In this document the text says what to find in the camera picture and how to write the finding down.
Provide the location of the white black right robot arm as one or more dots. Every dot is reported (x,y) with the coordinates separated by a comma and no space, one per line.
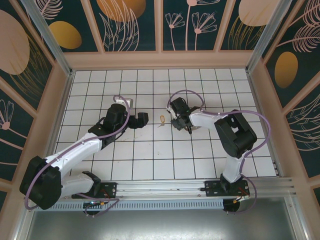
(235,140)

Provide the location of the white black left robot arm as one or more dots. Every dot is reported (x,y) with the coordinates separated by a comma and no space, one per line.
(75,150)

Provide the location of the grey metal panel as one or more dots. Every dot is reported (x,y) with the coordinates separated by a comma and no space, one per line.
(160,227)

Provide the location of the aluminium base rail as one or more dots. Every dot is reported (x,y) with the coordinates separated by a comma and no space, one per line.
(160,188)

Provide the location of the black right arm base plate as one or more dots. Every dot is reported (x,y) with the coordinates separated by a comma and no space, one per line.
(212,188)

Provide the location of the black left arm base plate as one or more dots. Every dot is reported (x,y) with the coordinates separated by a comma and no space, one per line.
(111,190)

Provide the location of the aluminium frame post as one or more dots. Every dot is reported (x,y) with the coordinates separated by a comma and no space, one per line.
(264,37)
(52,40)

